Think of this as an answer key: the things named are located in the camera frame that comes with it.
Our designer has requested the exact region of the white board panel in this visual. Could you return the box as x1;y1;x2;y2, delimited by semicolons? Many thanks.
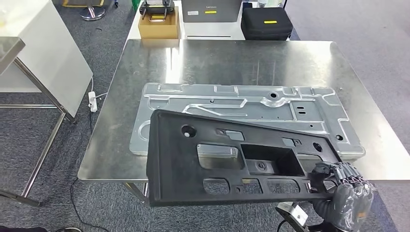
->
0;0;94;118

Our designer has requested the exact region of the black plastic panel part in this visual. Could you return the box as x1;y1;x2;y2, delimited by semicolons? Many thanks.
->
146;109;343;208

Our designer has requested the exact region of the black floor cable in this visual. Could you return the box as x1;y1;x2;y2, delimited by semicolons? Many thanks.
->
69;178;110;232

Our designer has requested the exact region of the white power strip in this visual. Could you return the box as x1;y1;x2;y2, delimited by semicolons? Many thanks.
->
88;91;99;113

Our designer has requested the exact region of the stamped silver metal panel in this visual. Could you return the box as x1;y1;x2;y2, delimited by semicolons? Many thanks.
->
129;82;366;161

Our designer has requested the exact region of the black carrying case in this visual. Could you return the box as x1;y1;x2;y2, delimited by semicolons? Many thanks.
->
240;6;294;41

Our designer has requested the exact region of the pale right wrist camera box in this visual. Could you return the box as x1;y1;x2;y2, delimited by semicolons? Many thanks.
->
275;201;311;232

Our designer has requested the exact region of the chrome chair base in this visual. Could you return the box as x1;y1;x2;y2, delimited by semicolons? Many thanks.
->
61;0;118;22

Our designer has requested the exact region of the brown cardboard box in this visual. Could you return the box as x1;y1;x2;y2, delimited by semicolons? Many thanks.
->
138;5;180;40

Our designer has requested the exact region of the grey laptop box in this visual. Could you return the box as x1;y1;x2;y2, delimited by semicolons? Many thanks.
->
181;0;243;23

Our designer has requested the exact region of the black yellow remote controller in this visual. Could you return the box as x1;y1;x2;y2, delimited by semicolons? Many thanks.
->
139;0;176;22

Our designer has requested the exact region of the steel side table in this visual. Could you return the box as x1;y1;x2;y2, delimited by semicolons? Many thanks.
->
0;36;77;208

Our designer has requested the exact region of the white power cable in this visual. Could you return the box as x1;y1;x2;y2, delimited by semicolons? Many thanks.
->
90;76;109;99

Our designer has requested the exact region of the stainless steel workbench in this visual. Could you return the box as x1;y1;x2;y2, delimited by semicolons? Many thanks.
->
77;39;410;205

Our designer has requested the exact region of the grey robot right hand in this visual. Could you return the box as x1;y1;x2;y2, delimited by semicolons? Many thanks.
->
309;161;376;232

